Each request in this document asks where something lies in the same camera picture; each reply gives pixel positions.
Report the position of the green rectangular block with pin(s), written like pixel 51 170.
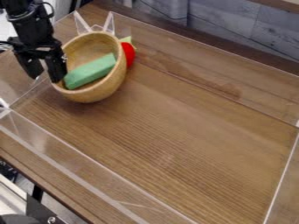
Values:
pixel 89 72

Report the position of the brown wooden bowl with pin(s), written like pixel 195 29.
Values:
pixel 83 49

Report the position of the black table leg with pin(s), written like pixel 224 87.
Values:
pixel 37 193

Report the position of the clear acrylic corner bracket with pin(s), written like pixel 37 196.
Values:
pixel 84 27

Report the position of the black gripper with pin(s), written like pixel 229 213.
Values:
pixel 35 43

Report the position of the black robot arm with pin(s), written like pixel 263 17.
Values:
pixel 24 4

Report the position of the red plush strawberry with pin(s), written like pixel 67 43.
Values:
pixel 129 50

